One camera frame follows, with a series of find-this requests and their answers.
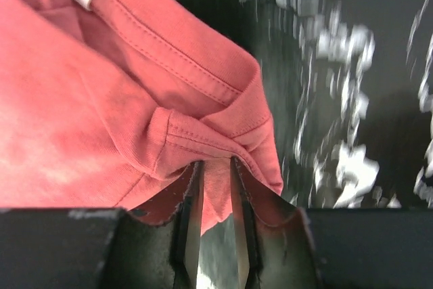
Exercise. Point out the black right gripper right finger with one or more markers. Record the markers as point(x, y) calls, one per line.
point(281, 246)

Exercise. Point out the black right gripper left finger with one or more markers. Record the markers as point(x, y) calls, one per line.
point(152, 246)

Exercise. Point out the black marble pattern mat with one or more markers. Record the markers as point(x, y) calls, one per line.
point(349, 84)

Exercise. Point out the salmon pink t shirt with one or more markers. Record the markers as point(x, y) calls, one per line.
point(103, 102)

